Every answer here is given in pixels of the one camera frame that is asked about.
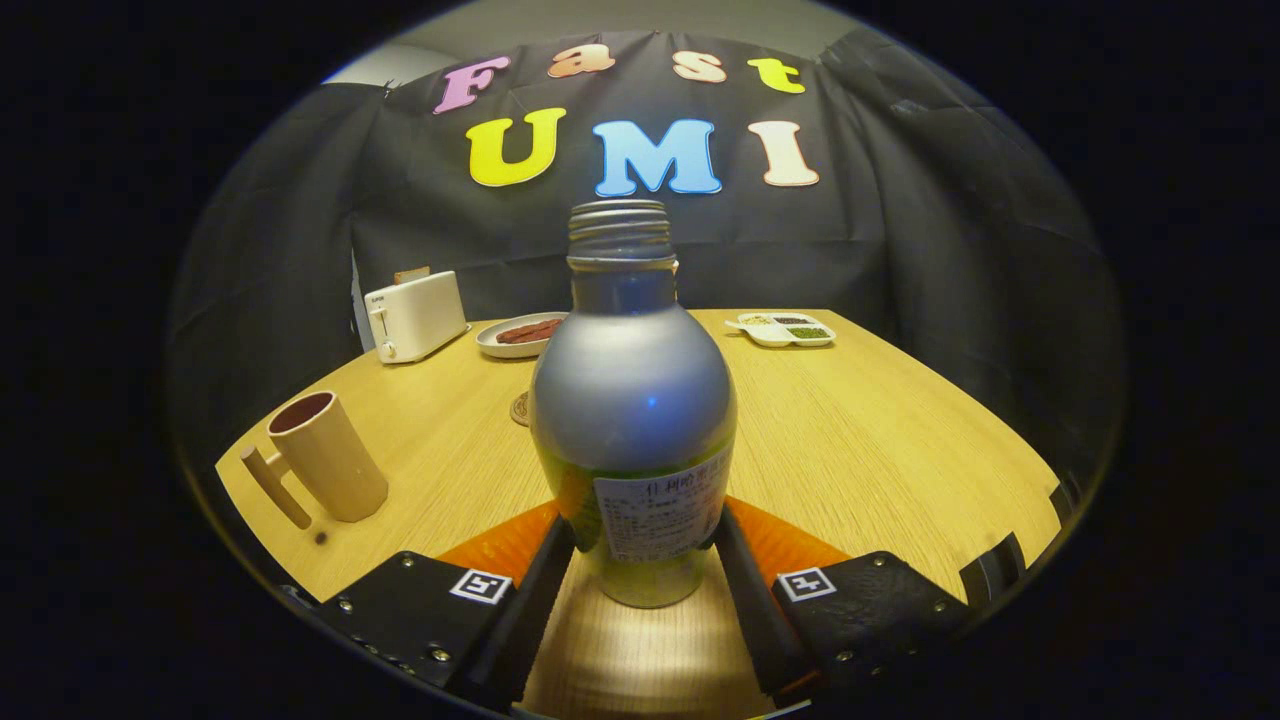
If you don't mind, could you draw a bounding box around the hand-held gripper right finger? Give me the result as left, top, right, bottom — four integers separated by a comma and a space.
714, 497, 977, 710

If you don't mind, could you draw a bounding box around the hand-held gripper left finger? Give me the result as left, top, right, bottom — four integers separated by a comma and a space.
318, 502, 577, 714

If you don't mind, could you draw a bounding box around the silver juice bottle green label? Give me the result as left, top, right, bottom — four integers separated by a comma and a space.
528, 200, 739, 609

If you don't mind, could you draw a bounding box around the beige cup with wooden handle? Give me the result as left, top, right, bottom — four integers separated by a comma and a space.
240, 390, 389, 531

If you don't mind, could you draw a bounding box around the wooden table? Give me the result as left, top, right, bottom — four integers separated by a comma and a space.
215, 308, 1063, 720

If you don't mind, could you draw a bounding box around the white round plate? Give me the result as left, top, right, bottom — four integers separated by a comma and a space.
476, 312, 569, 359

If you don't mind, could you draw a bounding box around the white divided dish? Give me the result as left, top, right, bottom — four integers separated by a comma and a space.
725, 312, 837, 348

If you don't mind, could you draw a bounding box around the white toaster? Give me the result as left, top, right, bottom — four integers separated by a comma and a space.
363, 270, 471, 365

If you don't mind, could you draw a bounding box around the black backdrop cloth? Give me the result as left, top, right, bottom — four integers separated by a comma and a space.
165, 30, 1126, 481

